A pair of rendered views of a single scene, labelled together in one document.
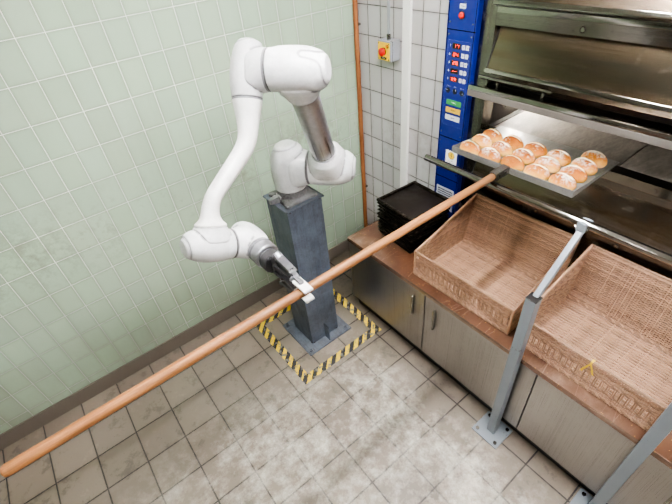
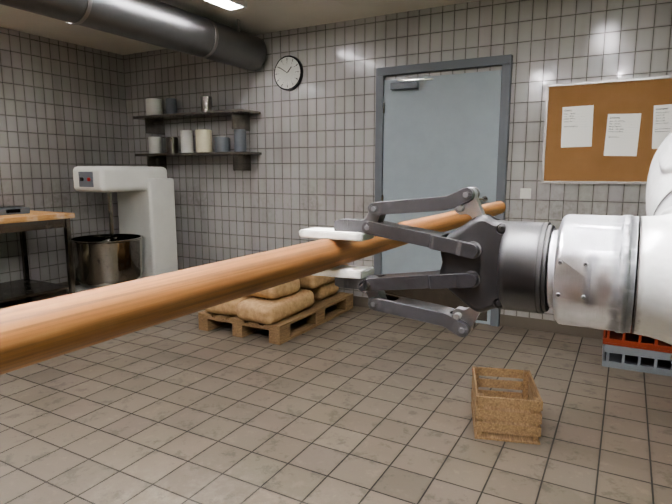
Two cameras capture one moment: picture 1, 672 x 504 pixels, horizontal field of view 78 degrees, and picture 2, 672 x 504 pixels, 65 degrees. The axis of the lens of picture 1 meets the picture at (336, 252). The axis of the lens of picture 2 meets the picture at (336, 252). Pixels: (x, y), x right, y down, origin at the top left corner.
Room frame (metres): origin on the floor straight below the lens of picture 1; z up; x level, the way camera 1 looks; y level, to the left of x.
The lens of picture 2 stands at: (1.35, -0.13, 1.27)
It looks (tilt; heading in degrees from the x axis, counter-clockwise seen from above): 9 degrees down; 153
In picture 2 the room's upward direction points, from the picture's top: straight up
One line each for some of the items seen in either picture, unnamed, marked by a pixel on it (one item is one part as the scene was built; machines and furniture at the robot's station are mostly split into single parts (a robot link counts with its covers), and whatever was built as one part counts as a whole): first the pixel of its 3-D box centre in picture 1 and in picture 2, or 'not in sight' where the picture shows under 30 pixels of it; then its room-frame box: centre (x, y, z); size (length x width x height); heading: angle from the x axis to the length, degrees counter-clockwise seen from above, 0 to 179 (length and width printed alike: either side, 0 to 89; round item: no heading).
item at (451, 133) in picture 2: not in sight; (435, 194); (-2.26, 2.67, 1.08); 1.14 x 0.09 x 2.16; 34
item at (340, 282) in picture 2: not in sight; (360, 290); (0.91, 0.13, 1.16); 0.05 x 0.01 x 0.03; 34
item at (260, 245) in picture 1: (264, 253); (591, 271); (1.07, 0.24, 1.20); 0.09 x 0.06 x 0.09; 124
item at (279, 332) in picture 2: not in sight; (281, 310); (-2.85, 1.48, 0.07); 1.20 x 0.80 x 0.14; 124
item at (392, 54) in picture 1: (388, 49); not in sight; (2.34, -0.40, 1.46); 0.10 x 0.07 x 0.10; 34
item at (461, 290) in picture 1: (490, 257); not in sight; (1.45, -0.73, 0.72); 0.56 x 0.49 x 0.28; 35
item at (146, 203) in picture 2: not in sight; (121, 233); (-4.25, 0.34, 0.66); 1.00 x 0.66 x 1.32; 124
